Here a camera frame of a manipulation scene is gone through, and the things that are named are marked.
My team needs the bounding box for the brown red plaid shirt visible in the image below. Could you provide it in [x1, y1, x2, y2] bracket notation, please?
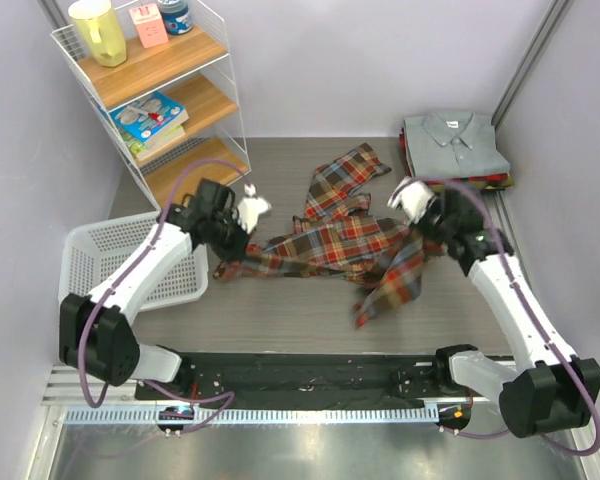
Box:
[213, 143, 443, 326]

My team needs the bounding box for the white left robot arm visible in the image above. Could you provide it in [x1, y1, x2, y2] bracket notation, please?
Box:
[59, 179, 270, 399]

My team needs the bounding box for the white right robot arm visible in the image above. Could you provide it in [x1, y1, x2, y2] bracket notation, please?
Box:
[392, 181, 600, 454]

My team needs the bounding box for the folded grey shirt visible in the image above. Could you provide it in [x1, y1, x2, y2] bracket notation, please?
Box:
[403, 111, 510, 179]

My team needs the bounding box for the green book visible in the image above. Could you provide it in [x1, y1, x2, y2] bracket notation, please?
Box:
[118, 125, 185, 164]

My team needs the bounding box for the blue book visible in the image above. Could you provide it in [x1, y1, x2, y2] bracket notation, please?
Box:
[111, 91, 189, 142]

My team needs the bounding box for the white plastic basket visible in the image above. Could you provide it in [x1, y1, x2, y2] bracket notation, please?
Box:
[58, 211, 209, 312]

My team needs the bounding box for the blue white jar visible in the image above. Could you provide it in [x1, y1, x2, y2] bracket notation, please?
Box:
[157, 0, 193, 35]

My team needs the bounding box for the pink box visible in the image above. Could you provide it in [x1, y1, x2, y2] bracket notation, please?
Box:
[129, 3, 169, 49]

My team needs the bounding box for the yellow pitcher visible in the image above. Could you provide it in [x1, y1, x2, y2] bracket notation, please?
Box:
[68, 0, 127, 68]

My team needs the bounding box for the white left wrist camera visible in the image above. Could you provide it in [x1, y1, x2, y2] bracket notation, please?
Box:
[237, 183, 271, 234]

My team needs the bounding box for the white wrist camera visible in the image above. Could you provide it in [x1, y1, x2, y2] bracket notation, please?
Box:
[387, 177, 435, 224]
[237, 183, 271, 234]

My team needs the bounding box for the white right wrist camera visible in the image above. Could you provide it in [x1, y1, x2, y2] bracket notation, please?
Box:
[387, 177, 435, 224]

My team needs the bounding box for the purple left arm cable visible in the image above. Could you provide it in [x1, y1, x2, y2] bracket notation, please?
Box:
[77, 158, 254, 432]

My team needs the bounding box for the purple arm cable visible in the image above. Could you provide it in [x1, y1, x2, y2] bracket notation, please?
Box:
[77, 158, 254, 432]
[402, 174, 600, 457]

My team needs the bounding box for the white wire wooden shelf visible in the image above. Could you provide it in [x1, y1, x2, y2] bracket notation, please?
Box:
[51, 1, 251, 208]

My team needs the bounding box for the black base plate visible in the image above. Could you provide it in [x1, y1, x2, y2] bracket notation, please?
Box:
[134, 349, 492, 407]

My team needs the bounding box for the white slotted cable duct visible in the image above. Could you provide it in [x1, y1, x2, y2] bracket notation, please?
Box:
[64, 404, 439, 426]

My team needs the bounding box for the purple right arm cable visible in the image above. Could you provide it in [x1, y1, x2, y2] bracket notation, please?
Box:
[402, 174, 600, 457]

